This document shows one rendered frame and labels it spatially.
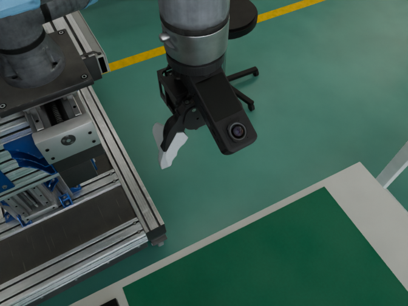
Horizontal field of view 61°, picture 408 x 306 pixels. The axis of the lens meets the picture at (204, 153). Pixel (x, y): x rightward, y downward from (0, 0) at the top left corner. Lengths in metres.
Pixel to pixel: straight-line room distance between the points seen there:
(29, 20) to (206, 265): 0.68
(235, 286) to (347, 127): 1.53
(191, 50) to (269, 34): 2.35
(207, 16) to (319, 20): 2.60
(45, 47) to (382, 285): 0.98
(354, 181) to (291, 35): 1.81
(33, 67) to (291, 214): 0.74
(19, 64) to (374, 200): 0.97
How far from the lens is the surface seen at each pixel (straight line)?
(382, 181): 1.74
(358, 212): 1.05
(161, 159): 0.52
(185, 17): 0.36
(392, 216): 1.08
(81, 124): 0.85
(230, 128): 0.41
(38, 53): 0.88
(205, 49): 0.38
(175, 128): 0.47
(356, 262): 0.99
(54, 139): 0.86
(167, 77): 0.48
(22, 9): 0.40
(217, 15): 0.37
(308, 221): 0.99
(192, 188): 1.83
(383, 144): 2.24
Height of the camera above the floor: 1.62
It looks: 56 degrees down
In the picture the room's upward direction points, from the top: straight up
